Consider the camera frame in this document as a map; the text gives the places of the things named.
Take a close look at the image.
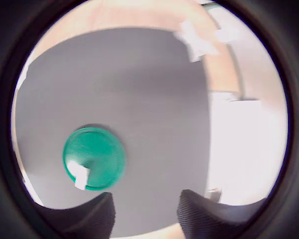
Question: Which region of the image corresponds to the round green lid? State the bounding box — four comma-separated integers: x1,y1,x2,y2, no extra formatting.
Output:
62,126,127,192

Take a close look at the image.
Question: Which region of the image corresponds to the silver cable duct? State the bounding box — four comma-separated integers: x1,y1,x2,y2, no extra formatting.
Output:
209,91,289,207

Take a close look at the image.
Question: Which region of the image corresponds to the small white plastic terminal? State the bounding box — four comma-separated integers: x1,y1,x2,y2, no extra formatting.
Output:
67,161,92,191

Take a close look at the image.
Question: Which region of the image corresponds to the dark grey mat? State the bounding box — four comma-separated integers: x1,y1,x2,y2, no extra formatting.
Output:
14,26,212,239

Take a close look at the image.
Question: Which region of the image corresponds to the white tape strip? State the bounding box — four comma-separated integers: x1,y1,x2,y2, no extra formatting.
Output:
179,19,202,63
173,31,219,57

